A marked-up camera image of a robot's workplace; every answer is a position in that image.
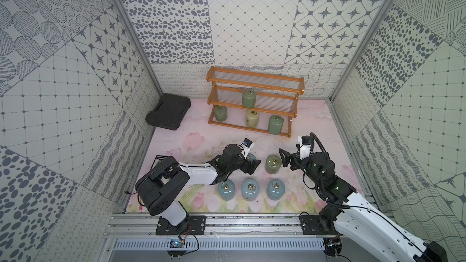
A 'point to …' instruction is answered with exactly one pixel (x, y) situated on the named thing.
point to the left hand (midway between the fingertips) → (259, 160)
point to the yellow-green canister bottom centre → (252, 118)
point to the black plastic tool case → (170, 112)
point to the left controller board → (176, 243)
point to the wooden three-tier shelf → (275, 95)
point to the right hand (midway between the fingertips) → (289, 149)
